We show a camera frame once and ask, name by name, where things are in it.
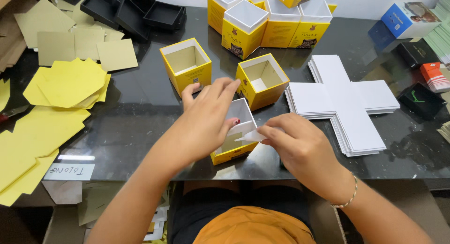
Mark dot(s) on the person's right hand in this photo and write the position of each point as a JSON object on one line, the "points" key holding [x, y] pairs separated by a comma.
{"points": [[306, 152]]}

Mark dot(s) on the person's left hand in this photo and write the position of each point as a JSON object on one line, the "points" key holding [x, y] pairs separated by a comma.
{"points": [[200, 131]]}

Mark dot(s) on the yellow box with half-fitted liner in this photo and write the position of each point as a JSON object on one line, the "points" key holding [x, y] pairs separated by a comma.
{"points": [[233, 155]]}

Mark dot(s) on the white card liner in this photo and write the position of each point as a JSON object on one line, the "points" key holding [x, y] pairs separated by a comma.
{"points": [[242, 112]]}

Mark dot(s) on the open yellow printed box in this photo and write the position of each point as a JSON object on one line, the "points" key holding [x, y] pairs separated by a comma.
{"points": [[188, 77], [270, 92]]}

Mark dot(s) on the stack of white cross-shaped cards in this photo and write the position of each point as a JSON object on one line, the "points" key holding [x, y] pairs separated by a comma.
{"points": [[337, 96]]}

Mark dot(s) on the black trousers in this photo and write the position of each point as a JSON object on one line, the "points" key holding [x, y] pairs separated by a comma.
{"points": [[207, 205]]}

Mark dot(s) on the orange shirt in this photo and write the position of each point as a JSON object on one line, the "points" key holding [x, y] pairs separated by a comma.
{"points": [[253, 226]]}

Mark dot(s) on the cluster of finished white-lined yellow boxes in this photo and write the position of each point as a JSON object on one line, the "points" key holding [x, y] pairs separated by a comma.
{"points": [[242, 36]]}

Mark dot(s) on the plain brown carton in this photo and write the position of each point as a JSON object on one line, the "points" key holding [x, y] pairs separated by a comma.
{"points": [[404, 198]]}

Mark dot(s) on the brown carton with paper scraps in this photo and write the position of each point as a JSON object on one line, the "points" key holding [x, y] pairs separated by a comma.
{"points": [[105, 208]]}

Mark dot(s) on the heap of black box trays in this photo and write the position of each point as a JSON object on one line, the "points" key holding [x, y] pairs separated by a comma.
{"points": [[130, 13]]}

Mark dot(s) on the white handwritten paper label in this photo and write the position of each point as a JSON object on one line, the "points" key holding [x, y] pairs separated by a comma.
{"points": [[68, 171]]}

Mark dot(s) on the small pile of yellow sheets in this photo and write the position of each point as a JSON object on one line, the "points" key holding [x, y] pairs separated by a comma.
{"points": [[70, 84]]}

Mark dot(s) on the black box with gold print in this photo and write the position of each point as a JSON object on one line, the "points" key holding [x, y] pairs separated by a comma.
{"points": [[416, 54]]}

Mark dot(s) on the orange and white card stack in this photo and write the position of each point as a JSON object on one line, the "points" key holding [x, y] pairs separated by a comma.
{"points": [[435, 77]]}

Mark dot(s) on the pile of brown cardboard squares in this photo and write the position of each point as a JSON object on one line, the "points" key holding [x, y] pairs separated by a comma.
{"points": [[70, 43]]}

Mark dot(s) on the blue and white box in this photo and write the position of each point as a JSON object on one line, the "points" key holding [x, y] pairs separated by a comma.
{"points": [[404, 22]]}

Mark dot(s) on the large pile of yellow sheets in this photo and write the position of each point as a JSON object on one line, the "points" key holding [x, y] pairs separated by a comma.
{"points": [[35, 142]]}

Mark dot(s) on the stack of pale green sheets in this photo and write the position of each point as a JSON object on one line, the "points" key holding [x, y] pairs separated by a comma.
{"points": [[441, 36]]}

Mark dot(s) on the stack of brown cardboard strips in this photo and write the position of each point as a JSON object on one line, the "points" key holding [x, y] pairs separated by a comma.
{"points": [[10, 40]]}

